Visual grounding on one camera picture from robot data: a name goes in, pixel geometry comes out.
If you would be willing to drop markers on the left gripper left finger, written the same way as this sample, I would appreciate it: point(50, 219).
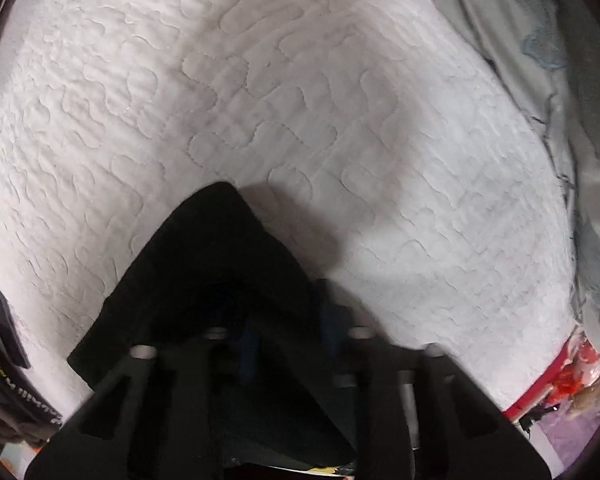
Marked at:
point(148, 419)

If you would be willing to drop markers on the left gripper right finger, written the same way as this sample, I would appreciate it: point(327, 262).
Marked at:
point(417, 414)

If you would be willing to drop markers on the black pants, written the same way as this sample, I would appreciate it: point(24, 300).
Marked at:
point(236, 321)

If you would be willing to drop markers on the red floral quilt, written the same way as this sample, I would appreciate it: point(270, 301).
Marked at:
point(576, 367)

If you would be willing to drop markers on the white quilted bed cover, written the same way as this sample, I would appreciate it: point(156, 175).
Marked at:
point(365, 134)

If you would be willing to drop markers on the grey floral pillow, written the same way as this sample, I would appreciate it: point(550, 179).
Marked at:
point(547, 56)

